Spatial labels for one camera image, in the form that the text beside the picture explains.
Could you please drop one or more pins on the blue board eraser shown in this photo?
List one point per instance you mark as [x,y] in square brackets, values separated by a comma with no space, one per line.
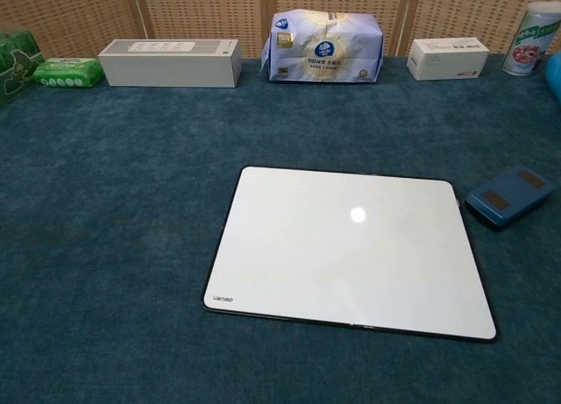
[510,196]

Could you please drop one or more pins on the white drawing board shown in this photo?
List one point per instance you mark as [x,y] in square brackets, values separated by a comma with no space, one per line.
[342,255]

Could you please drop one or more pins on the blue white tissue pack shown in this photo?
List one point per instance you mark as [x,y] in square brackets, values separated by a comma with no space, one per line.
[324,49]

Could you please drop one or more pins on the long white power strip box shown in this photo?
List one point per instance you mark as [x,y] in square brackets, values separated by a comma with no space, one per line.
[171,68]

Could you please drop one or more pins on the blue carpet table mat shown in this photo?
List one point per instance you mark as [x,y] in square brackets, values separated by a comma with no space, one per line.
[87,202]

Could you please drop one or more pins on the woven bamboo folding screen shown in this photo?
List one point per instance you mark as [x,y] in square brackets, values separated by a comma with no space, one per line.
[197,9]

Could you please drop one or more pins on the small white cardboard box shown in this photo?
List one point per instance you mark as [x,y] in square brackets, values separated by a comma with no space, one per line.
[447,60]

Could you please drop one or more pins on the green wipes pack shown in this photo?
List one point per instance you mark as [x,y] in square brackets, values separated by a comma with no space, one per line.
[68,73]

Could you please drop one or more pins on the wet wipes canister white lid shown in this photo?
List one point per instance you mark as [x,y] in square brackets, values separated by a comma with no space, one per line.
[528,40]

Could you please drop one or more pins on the green tea packet display box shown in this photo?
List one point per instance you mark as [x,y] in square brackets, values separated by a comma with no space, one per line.
[15,66]

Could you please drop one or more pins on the blue detergent pump bottle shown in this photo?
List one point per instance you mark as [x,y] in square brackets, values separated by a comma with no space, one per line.
[554,73]

